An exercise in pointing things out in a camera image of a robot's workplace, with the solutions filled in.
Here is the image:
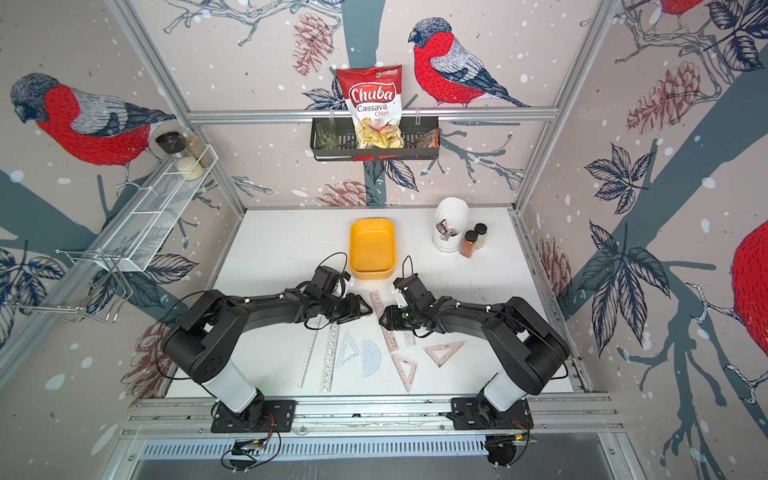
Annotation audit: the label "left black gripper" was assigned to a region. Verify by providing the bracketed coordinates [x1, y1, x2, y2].
[320, 293, 375, 324]

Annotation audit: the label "long pink ruler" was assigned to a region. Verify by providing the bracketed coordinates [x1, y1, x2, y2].
[368, 290, 401, 353]

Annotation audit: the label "clear blue protractor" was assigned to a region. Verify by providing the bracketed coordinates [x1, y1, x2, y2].
[361, 340, 381, 378]

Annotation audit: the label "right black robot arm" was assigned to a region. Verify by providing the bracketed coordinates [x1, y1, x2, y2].
[379, 296, 571, 413]

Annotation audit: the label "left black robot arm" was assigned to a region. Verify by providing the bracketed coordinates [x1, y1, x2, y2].
[162, 282, 373, 414]

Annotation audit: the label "yellow plastic storage box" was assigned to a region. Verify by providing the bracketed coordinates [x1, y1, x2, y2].
[349, 218, 396, 281]

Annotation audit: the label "blue clear set square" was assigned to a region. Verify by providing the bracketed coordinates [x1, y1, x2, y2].
[335, 331, 360, 370]

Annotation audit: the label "pink flat set square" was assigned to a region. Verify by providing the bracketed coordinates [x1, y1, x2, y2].
[423, 341, 465, 368]

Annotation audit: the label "clear shape stencil ruler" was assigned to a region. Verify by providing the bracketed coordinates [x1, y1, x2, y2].
[320, 323, 340, 393]

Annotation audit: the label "pink triangle set square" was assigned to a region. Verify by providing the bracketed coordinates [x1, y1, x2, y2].
[390, 353, 418, 393]

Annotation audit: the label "thin clear straight ruler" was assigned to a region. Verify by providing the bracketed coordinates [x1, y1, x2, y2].
[297, 321, 320, 388]

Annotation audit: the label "brown spice jar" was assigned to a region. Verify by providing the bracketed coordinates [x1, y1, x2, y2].
[460, 230, 479, 258]

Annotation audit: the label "metal clips in cup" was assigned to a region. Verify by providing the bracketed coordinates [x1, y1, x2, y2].
[436, 219, 458, 242]

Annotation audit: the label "white utensil holder cup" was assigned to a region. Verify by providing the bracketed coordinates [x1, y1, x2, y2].
[432, 197, 469, 253]

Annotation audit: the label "black hanging basket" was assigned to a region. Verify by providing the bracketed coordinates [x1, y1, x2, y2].
[310, 117, 440, 161]

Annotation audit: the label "red Chuba chips bag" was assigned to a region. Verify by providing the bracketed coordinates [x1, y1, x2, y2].
[337, 65, 405, 149]

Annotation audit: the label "glass spice jar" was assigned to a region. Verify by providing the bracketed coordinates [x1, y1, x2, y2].
[181, 129, 214, 169]

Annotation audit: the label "black lid grinder jar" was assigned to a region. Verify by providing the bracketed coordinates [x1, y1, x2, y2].
[155, 131, 187, 159]

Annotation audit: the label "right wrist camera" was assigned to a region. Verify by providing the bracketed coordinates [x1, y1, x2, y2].
[393, 273, 435, 309]

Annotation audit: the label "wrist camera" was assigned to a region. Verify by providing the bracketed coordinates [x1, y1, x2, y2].
[305, 265, 351, 299]
[393, 273, 435, 309]

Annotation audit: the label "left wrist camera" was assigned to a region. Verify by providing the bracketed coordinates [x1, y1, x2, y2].
[305, 265, 351, 299]

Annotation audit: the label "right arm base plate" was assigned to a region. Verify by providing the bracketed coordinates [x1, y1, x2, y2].
[445, 396, 533, 431]

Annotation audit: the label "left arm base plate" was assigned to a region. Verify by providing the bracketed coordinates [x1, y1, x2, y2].
[210, 399, 298, 434]

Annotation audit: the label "white wire shelf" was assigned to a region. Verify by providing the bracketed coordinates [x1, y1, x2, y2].
[94, 145, 219, 272]

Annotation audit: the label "wire cup hanger rack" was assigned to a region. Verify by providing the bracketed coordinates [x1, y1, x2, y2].
[1, 250, 138, 324]

